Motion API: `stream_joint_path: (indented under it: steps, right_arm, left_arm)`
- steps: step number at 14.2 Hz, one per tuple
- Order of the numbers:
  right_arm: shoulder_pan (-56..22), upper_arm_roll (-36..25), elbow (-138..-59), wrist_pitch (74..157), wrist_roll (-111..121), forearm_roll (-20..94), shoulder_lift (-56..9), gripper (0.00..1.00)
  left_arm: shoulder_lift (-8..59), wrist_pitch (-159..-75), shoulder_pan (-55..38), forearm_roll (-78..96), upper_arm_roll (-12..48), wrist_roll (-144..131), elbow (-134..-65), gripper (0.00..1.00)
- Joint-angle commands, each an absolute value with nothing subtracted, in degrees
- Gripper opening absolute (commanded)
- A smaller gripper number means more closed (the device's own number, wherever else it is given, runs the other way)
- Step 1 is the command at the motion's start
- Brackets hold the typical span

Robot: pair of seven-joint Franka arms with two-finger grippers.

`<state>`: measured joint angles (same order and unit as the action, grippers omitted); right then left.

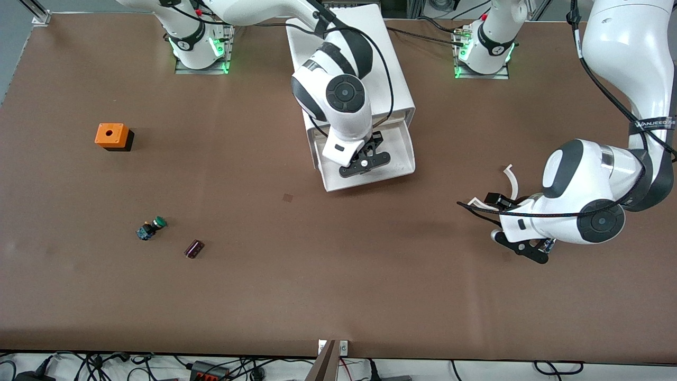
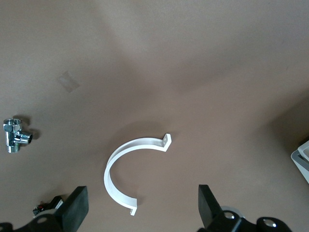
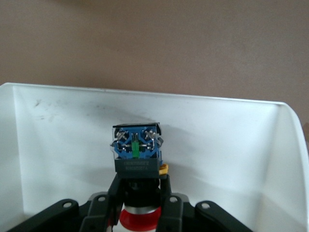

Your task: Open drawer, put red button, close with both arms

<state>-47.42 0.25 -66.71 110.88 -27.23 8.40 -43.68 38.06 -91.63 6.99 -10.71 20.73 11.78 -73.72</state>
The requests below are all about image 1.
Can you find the orange button enclosure box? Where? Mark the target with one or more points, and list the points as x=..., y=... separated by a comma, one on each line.
x=119, y=138

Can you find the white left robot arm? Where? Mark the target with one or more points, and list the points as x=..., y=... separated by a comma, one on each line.
x=587, y=169

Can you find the brown camera stand beam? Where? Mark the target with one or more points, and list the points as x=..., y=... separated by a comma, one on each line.
x=325, y=365

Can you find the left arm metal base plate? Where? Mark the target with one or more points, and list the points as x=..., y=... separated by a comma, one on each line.
x=481, y=75

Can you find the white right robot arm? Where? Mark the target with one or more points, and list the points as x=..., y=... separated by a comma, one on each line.
x=346, y=119

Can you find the white plastic drawer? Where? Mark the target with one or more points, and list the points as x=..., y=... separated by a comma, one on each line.
x=396, y=159

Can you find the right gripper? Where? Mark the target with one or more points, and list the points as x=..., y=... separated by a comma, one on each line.
x=377, y=140

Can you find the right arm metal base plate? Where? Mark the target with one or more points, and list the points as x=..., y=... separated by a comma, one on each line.
x=201, y=70

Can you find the green mushroom push button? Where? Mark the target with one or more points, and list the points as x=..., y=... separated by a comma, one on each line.
x=149, y=229

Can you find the aluminium frame profile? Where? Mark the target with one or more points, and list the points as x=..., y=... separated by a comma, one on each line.
x=37, y=13

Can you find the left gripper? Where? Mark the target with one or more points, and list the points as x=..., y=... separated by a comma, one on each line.
x=509, y=202

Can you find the dark red cylindrical capacitor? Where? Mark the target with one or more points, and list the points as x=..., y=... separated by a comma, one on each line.
x=193, y=248

